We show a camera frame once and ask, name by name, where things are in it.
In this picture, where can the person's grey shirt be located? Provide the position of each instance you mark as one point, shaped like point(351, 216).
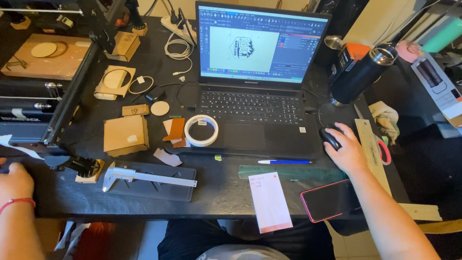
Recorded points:
point(241, 253)

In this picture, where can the white power strip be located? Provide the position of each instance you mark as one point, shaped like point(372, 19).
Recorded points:
point(180, 29)

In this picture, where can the dark grey caliper case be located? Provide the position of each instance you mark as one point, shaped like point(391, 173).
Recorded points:
point(173, 193)

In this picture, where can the black laptop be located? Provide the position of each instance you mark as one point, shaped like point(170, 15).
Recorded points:
point(252, 108)

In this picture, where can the plywood square with round cutout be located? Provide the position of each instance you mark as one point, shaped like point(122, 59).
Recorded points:
point(101, 88)

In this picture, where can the crumpled beige cloth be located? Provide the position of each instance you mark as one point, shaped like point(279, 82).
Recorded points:
point(386, 117)

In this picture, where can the plywood board with cutout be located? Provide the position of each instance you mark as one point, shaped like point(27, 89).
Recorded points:
point(47, 66)

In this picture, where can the person's left hand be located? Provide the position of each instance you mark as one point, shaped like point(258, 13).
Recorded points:
point(16, 184)

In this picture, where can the blue and white pen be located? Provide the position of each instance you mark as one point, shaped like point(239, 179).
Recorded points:
point(288, 162)

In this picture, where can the black computer mouse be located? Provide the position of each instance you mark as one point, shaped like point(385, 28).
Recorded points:
point(329, 136)

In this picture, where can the black laser engraver frame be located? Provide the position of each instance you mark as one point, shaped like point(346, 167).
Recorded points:
point(25, 126)

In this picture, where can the teal bottle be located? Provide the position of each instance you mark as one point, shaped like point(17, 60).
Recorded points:
point(444, 34)

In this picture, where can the wooden block under foot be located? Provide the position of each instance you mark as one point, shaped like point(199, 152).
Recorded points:
point(81, 178)

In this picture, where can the phone with red case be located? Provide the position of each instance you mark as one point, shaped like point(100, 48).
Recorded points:
point(326, 200)

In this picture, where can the small black adapter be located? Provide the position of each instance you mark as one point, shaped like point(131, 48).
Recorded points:
point(155, 95)

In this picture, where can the small yellow scrap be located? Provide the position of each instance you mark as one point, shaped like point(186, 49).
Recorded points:
point(218, 157)

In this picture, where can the large wooden disc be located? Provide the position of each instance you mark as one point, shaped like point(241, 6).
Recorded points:
point(43, 50)

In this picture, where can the pale wooden strip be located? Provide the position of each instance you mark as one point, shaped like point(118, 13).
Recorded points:
point(422, 212)

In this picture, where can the large plywood box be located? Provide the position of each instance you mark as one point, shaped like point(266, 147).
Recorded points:
point(124, 133)

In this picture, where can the pink round object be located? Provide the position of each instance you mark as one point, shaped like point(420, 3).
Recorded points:
point(408, 51)

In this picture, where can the black thermos bottle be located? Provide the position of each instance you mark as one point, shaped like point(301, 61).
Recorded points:
point(357, 77)

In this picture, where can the white notepad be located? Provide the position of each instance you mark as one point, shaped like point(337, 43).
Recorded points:
point(270, 206)

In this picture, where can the brown leather piece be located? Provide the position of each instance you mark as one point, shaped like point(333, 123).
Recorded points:
point(175, 129)

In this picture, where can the long metal ruler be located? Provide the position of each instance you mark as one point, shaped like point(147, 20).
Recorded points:
point(370, 144)

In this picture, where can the person's right hand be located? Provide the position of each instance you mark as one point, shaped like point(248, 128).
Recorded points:
point(348, 153)

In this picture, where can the white paper scrap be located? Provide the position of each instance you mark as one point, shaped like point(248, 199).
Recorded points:
point(166, 157)

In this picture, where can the white bottle product box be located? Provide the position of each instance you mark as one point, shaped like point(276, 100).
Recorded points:
point(438, 86)

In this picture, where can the person's left fingers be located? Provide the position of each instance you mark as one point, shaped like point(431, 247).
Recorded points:
point(15, 167)

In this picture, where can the green transparent ruler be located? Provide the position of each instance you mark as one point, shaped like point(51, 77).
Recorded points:
point(288, 172)

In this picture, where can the black and orange box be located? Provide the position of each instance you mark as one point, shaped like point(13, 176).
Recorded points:
point(352, 54)

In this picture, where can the small wooden triangle plaque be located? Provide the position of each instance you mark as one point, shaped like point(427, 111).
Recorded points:
point(135, 110)

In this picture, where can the white tape roll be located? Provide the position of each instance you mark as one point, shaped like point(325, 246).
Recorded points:
point(211, 137)

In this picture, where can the small wooden disc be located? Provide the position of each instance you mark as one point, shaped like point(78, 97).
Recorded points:
point(160, 108)

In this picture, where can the engraved plywood box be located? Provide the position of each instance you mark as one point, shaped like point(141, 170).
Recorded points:
point(126, 45)

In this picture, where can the person's black shorts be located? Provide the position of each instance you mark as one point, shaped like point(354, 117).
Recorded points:
point(195, 238)

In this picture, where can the steel cup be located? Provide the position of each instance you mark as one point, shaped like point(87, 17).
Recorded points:
point(332, 42)

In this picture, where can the orange bag under desk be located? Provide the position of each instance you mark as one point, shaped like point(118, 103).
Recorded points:
point(95, 242)

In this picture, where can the grey vernier caliper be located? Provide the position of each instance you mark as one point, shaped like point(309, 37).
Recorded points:
point(144, 176)

